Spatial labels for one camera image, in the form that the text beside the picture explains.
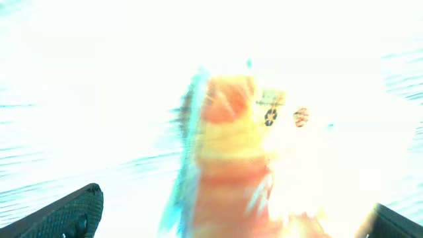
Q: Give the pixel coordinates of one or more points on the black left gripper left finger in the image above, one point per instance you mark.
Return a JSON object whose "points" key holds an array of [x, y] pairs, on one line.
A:
{"points": [[76, 215]]}

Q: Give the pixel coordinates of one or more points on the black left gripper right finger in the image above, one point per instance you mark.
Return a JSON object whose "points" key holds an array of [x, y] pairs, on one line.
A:
{"points": [[382, 222]]}

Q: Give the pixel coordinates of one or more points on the teal wet wipes pack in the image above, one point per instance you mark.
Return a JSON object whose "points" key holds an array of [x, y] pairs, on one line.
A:
{"points": [[249, 166]]}

